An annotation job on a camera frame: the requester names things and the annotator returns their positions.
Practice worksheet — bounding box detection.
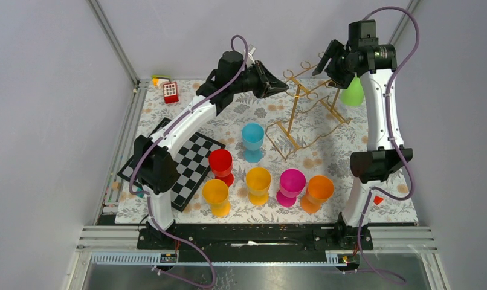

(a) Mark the blue plastic wine glass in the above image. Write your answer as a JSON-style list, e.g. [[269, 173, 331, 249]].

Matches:
[[242, 123, 265, 163]]

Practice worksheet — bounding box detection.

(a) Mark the yellow plastic wine glass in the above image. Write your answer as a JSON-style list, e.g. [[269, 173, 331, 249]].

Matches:
[[202, 179, 231, 218]]

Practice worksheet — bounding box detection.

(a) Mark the red curved piece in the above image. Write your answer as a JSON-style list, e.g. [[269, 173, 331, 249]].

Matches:
[[373, 196, 384, 205]]

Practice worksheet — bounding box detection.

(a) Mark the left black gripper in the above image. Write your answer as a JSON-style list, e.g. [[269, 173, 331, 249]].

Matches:
[[231, 61, 289, 100]]

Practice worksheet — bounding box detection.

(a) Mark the orange plastic wine glass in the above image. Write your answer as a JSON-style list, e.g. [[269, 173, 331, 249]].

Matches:
[[300, 175, 335, 214]]

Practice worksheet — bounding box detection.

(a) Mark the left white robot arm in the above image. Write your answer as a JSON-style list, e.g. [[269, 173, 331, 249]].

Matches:
[[130, 51, 289, 248]]

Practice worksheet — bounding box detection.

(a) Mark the red toy block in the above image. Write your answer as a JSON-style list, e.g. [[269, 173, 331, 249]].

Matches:
[[163, 82, 179, 104]]

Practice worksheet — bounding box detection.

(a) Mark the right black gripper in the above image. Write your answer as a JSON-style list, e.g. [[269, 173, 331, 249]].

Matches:
[[310, 39, 355, 90]]

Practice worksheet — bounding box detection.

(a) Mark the amber plastic wine glass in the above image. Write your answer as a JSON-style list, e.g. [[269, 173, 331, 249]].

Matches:
[[245, 167, 272, 207]]

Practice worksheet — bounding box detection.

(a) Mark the small colourful toy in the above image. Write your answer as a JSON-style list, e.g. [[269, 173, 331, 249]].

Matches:
[[151, 74, 171, 87]]

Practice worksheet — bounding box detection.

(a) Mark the green plastic wine glass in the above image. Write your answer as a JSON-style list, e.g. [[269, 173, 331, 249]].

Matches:
[[341, 77, 364, 107]]

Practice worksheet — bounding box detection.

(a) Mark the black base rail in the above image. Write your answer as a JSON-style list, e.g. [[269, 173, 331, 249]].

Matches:
[[137, 224, 373, 263]]

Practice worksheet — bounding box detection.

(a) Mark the magenta plastic wine glass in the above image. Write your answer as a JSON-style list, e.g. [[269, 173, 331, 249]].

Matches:
[[276, 168, 306, 207]]

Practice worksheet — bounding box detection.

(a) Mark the black white checkerboard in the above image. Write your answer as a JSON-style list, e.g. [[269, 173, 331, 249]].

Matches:
[[117, 118, 226, 213]]

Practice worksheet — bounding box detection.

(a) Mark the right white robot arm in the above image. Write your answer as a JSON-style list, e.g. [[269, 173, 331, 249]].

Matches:
[[312, 20, 413, 249]]

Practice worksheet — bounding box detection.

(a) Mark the red plastic wine glass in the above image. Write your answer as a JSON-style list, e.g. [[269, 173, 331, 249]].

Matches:
[[208, 149, 234, 187]]

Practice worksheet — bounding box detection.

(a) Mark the floral table mat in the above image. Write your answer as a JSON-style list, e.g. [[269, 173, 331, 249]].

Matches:
[[114, 77, 419, 225]]

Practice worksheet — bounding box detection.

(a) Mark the gold wire glass rack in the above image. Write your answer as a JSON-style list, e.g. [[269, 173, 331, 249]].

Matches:
[[265, 60, 353, 161]]

